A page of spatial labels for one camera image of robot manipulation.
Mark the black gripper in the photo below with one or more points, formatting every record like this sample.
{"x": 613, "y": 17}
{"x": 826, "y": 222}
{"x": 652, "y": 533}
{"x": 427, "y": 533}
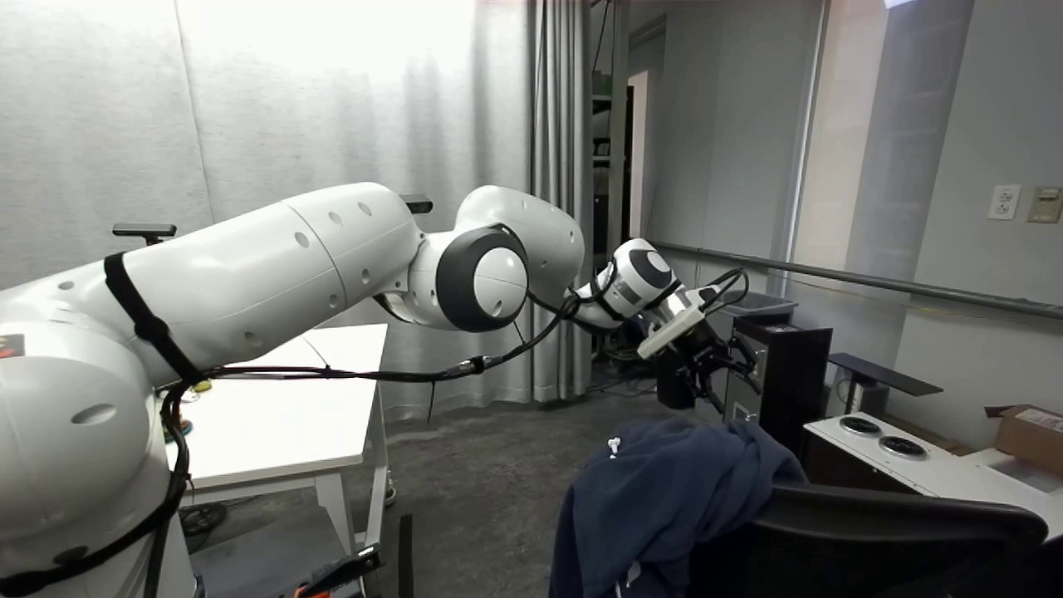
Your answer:
{"x": 698, "y": 352}

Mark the blue hoodie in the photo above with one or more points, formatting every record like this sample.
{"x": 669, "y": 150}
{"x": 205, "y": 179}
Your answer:
{"x": 652, "y": 501}

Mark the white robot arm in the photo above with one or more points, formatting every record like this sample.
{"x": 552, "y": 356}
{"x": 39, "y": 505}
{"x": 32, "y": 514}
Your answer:
{"x": 243, "y": 286}

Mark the black computer tower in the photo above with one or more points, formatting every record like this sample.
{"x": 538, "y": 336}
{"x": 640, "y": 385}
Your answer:
{"x": 799, "y": 377}

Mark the black cylindrical bin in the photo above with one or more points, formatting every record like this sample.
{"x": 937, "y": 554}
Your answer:
{"x": 674, "y": 398}

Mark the black tray shelf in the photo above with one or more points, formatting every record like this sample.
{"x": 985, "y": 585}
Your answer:
{"x": 885, "y": 373}

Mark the black mesh armchair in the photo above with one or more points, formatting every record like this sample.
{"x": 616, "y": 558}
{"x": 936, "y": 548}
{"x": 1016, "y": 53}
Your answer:
{"x": 885, "y": 543}

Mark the white desk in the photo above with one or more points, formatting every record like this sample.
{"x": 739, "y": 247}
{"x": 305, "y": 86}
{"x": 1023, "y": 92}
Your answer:
{"x": 942, "y": 471}

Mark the dark storage shelf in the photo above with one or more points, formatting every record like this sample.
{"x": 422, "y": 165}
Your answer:
{"x": 604, "y": 145}

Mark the cardboard box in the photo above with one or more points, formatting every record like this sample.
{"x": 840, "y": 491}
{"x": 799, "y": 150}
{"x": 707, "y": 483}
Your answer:
{"x": 1036, "y": 436}

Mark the black flat bar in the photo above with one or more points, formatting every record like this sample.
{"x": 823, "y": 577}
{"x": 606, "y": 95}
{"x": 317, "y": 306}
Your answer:
{"x": 408, "y": 558}

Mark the white table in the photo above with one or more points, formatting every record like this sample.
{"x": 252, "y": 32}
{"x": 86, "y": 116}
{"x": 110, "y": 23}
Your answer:
{"x": 310, "y": 434}

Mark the orange black clamp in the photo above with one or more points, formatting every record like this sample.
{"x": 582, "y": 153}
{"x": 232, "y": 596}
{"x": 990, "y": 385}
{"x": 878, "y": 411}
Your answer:
{"x": 345, "y": 570}

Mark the white curtain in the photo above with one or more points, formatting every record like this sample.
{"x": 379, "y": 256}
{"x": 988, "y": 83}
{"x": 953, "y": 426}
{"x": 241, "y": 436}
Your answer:
{"x": 278, "y": 86}

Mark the grey wall rail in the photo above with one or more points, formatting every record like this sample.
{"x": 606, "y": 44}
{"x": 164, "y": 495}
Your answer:
{"x": 885, "y": 285}

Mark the beige wall plate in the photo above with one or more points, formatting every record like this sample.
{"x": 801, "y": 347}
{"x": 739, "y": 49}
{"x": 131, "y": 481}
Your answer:
{"x": 1049, "y": 206}

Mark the black stereo camera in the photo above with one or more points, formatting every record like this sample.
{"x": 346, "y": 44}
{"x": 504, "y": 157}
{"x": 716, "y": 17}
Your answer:
{"x": 419, "y": 205}

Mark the black camera boom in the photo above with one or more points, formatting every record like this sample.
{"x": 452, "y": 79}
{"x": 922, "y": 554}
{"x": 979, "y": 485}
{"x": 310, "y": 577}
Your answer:
{"x": 144, "y": 229}

